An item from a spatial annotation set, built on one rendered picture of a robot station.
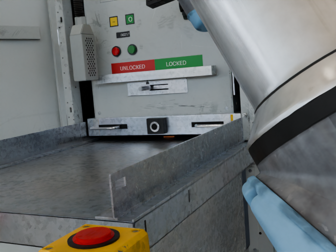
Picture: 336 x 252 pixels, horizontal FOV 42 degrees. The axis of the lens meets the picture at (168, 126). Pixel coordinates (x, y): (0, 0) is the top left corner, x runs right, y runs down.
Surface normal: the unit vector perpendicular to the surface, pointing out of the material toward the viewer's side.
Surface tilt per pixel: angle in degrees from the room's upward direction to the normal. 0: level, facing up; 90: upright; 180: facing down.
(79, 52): 90
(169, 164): 90
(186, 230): 90
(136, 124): 90
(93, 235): 0
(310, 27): 74
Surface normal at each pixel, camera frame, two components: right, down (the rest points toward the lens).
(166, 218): 0.90, -0.02
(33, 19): 0.72, 0.02
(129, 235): -0.08, -0.99
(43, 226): -0.43, 0.14
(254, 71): -0.82, 0.28
